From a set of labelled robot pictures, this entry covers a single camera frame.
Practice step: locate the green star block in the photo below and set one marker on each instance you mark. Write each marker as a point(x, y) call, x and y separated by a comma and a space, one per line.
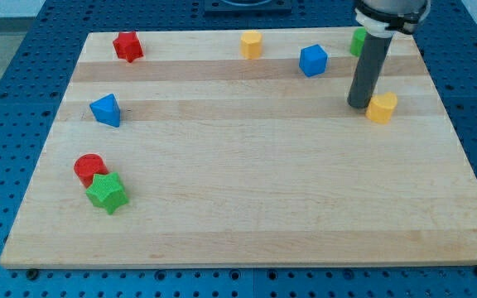
point(107, 192)

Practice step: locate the blue cube block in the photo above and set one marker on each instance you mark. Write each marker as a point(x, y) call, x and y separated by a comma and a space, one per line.
point(313, 60)

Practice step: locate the wooden board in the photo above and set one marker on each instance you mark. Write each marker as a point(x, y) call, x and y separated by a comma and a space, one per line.
point(229, 162)

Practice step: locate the red star block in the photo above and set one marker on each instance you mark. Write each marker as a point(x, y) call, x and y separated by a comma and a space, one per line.
point(127, 46)

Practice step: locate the yellow heart block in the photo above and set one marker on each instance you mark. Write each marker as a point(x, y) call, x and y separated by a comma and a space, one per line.
point(381, 107)

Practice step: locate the yellow hexagon block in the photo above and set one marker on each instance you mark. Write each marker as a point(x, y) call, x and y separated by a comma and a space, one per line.
point(251, 45)

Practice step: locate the red cylinder block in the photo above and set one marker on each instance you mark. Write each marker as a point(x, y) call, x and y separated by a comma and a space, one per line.
point(87, 166)

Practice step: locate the blue triangle block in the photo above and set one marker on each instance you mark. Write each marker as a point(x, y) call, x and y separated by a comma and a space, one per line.
point(106, 110)

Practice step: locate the green block behind rod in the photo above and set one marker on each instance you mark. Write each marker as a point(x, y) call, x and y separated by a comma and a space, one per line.
point(357, 41)

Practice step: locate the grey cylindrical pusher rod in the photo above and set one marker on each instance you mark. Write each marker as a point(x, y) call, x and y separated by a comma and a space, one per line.
point(368, 69)

